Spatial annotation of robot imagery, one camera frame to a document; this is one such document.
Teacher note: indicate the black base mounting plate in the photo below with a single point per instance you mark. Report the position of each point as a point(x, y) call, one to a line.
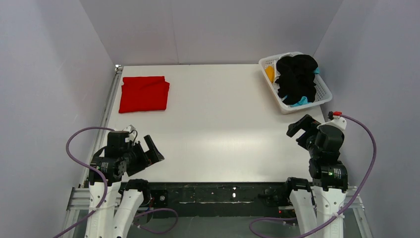
point(222, 199)

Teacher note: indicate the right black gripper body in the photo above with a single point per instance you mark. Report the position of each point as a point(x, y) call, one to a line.
point(303, 132)

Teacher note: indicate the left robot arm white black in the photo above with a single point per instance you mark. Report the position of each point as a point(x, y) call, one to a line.
point(113, 208)

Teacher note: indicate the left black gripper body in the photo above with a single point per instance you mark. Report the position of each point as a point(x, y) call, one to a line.
point(143, 154)

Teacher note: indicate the white plastic basket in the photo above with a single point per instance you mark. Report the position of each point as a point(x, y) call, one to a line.
point(323, 94)

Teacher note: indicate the black t-shirt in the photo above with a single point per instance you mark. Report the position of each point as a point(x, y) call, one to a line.
point(296, 78)

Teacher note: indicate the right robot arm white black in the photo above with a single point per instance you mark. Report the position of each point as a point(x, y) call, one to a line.
point(317, 203)

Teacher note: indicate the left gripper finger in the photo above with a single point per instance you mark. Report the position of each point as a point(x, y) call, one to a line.
point(135, 168)
point(153, 153)

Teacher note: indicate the light blue t-shirt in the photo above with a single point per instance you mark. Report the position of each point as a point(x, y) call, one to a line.
point(304, 100)

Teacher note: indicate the red folded t-shirt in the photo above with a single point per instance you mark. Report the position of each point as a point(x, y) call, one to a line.
point(144, 94)

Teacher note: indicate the aluminium frame rail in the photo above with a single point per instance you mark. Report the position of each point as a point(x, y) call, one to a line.
point(217, 127)

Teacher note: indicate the orange cloth in basket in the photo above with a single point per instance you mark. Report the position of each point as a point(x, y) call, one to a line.
point(270, 72)

